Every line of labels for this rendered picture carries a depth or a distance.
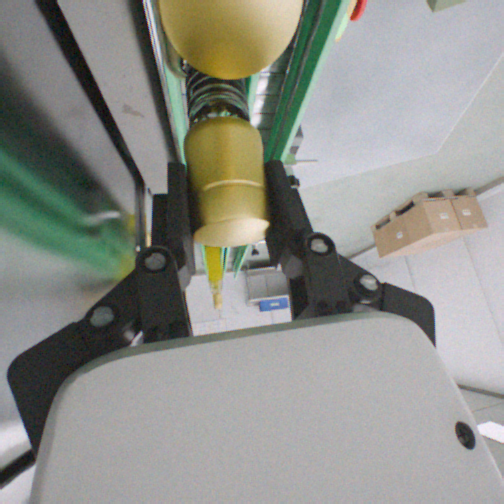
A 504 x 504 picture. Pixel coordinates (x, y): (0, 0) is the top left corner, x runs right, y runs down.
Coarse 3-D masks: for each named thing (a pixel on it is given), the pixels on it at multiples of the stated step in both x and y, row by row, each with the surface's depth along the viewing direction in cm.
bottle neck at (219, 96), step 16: (192, 80) 11; (208, 80) 10; (224, 80) 11; (240, 80) 11; (192, 96) 11; (208, 96) 10; (224, 96) 10; (240, 96) 11; (192, 112) 11; (208, 112) 10; (224, 112) 13; (240, 112) 11
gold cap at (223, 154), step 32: (192, 128) 10; (224, 128) 9; (192, 160) 10; (224, 160) 9; (256, 160) 10; (192, 192) 9; (224, 192) 9; (256, 192) 9; (192, 224) 9; (224, 224) 9; (256, 224) 9
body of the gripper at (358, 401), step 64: (320, 320) 7; (384, 320) 7; (64, 384) 5; (128, 384) 5; (192, 384) 5; (256, 384) 5; (320, 384) 5; (384, 384) 6; (448, 384) 6; (64, 448) 4; (128, 448) 5; (192, 448) 5; (256, 448) 5; (320, 448) 5; (384, 448) 5; (448, 448) 5
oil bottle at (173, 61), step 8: (152, 0) 12; (160, 24) 12; (160, 32) 12; (160, 40) 13; (168, 40) 12; (168, 48) 13; (168, 56) 13; (176, 56) 13; (168, 64) 14; (176, 64) 13; (184, 64) 13; (176, 72) 14; (184, 72) 14; (184, 80) 14
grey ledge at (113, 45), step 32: (64, 0) 25; (96, 0) 25; (128, 0) 26; (96, 32) 28; (128, 32) 29; (96, 64) 31; (128, 64) 32; (128, 96) 37; (160, 96) 37; (128, 128) 42; (160, 128) 43; (160, 160) 52; (160, 192) 64
